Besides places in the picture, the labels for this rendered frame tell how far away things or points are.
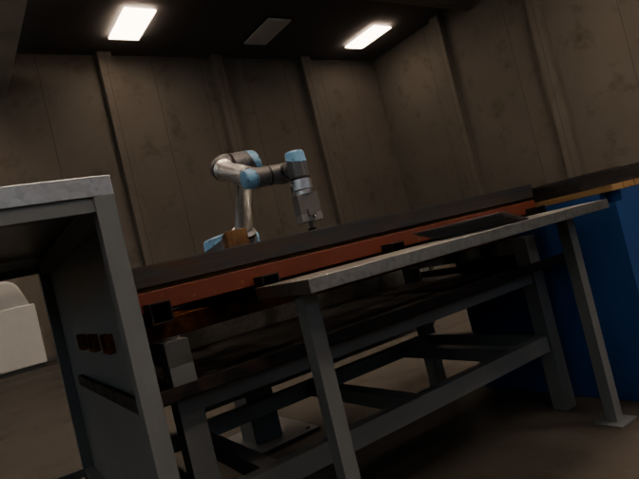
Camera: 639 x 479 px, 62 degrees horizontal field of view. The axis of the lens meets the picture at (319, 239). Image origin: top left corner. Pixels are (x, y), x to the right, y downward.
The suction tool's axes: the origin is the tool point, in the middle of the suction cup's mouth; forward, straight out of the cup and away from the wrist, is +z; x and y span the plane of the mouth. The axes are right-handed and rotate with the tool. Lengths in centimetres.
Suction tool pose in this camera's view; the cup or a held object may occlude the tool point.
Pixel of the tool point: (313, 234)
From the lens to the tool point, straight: 199.4
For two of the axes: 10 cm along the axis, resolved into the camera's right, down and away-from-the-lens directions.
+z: 2.3, 9.7, -0.2
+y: 9.0, -2.1, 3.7
